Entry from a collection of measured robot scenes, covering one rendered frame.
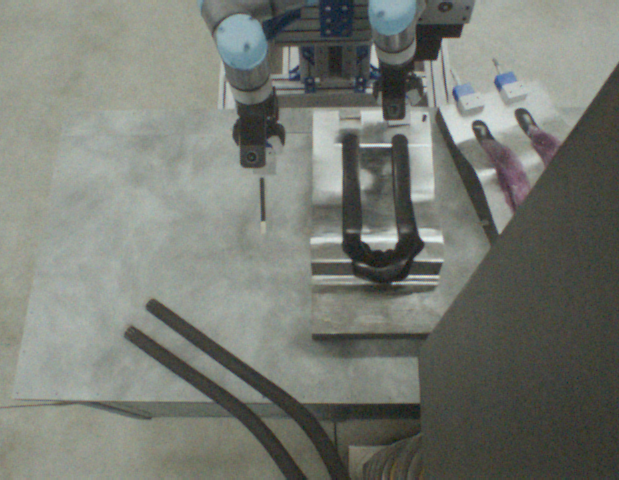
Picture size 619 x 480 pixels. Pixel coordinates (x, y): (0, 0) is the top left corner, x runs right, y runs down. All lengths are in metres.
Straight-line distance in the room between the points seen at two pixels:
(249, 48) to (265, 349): 0.62
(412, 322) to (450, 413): 1.05
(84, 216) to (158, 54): 1.37
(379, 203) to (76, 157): 0.74
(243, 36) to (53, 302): 0.75
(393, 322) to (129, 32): 1.99
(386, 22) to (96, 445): 1.66
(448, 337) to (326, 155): 1.16
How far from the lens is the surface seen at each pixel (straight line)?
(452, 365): 0.16
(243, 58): 0.97
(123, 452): 2.15
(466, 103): 1.43
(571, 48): 2.81
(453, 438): 0.17
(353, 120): 1.39
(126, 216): 1.43
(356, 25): 1.69
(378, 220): 1.22
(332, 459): 1.10
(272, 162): 1.23
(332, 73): 2.09
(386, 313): 1.22
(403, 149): 1.34
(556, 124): 1.47
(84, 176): 1.51
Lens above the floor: 2.03
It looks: 68 degrees down
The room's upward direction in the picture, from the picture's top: 4 degrees counter-clockwise
